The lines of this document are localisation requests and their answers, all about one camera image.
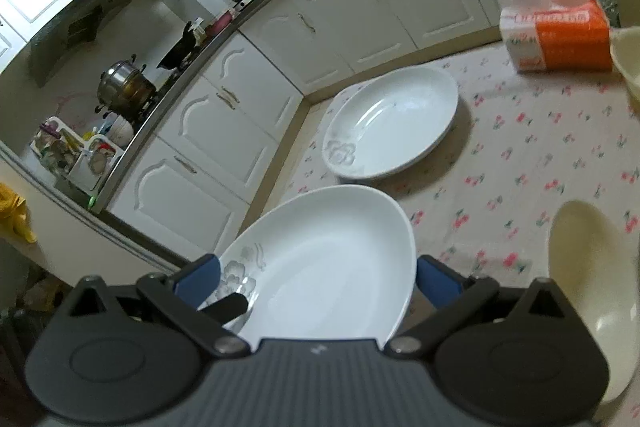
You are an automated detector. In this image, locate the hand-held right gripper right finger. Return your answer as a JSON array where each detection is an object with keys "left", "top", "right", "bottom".
[{"left": 385, "top": 255, "right": 568, "bottom": 354}]

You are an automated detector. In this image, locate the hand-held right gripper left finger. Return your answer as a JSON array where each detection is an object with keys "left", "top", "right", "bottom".
[{"left": 70, "top": 254, "right": 250, "bottom": 356}]

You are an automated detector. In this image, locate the white plate with grey flower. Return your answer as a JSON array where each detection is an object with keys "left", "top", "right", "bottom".
[
  {"left": 322, "top": 67, "right": 459, "bottom": 178},
  {"left": 197, "top": 185, "right": 417, "bottom": 350}
]

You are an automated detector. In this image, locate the cream plastic bowl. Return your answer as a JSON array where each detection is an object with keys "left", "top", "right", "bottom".
[
  {"left": 609, "top": 27, "right": 640, "bottom": 114},
  {"left": 547, "top": 199, "right": 640, "bottom": 404}
]

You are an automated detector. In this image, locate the steel kitchen countertop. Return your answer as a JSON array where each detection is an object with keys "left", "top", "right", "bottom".
[{"left": 50, "top": 0, "right": 431, "bottom": 214}]

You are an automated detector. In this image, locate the white utensil holder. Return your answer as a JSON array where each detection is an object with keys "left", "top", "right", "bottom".
[{"left": 31, "top": 117, "right": 125, "bottom": 188}]

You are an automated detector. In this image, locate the yellow cloth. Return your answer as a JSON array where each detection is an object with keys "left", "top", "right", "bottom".
[{"left": 0, "top": 182, "right": 38, "bottom": 243}]

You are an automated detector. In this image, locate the steel stock pot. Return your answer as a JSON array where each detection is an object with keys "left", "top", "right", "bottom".
[{"left": 95, "top": 54, "right": 158, "bottom": 122}]

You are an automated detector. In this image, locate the black wok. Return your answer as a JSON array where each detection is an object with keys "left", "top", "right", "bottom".
[{"left": 156, "top": 21, "right": 201, "bottom": 70}]

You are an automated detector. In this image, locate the orange tissue pack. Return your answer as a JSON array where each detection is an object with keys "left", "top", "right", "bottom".
[{"left": 499, "top": 0, "right": 614, "bottom": 74}]

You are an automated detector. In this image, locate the grey range hood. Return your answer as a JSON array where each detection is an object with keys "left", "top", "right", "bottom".
[{"left": 27, "top": 0, "right": 157, "bottom": 88}]

